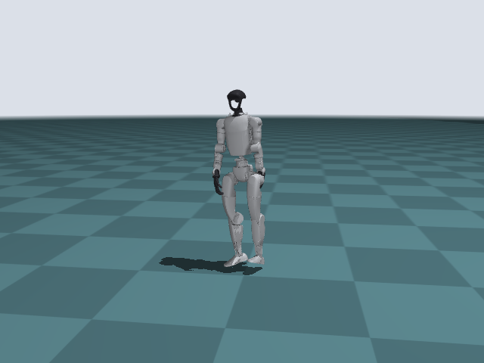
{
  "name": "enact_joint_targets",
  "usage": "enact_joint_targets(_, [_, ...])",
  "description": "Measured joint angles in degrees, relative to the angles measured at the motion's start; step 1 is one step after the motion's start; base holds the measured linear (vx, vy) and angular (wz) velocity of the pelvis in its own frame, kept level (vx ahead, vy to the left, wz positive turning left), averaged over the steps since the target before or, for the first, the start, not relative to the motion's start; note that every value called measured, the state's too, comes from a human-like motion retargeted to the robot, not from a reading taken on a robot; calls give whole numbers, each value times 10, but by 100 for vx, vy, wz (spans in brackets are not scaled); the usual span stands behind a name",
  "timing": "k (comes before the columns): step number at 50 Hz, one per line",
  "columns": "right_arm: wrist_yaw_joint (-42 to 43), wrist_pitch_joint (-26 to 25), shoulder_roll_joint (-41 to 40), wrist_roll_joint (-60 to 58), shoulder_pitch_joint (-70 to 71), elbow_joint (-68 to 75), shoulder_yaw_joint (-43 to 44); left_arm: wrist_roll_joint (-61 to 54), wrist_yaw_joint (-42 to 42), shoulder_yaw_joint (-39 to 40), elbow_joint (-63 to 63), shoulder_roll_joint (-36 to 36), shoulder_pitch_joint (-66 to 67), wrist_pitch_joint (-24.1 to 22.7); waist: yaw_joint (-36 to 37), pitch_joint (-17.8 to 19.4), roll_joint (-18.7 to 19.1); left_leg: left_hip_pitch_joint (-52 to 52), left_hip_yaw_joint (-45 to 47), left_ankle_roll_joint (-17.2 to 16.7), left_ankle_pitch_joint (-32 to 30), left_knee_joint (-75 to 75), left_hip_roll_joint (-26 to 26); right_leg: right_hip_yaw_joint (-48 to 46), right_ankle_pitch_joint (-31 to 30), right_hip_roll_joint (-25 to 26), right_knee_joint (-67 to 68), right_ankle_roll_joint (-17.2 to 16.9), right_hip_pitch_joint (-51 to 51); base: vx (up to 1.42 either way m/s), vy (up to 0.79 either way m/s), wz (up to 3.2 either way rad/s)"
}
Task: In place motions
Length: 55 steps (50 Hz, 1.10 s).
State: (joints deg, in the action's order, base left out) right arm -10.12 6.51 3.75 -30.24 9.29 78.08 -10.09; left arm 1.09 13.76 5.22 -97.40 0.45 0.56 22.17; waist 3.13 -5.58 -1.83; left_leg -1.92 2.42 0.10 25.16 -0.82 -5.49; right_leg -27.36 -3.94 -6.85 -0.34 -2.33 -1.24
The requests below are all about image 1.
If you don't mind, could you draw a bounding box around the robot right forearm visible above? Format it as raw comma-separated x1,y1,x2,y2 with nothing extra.
213,146,223,175

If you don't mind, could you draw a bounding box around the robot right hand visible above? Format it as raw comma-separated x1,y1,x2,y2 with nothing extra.
213,169,224,195

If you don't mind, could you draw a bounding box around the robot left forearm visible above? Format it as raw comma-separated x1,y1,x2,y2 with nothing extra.
254,144,265,175

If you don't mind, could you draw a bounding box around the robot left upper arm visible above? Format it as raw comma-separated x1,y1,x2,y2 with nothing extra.
248,116,262,153

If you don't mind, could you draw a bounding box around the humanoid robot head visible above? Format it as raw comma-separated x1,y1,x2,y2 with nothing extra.
227,90,246,116

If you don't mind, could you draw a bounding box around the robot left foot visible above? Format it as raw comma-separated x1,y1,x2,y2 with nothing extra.
247,255,265,265

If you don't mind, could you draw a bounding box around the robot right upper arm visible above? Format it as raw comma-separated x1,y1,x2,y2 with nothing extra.
215,118,226,153

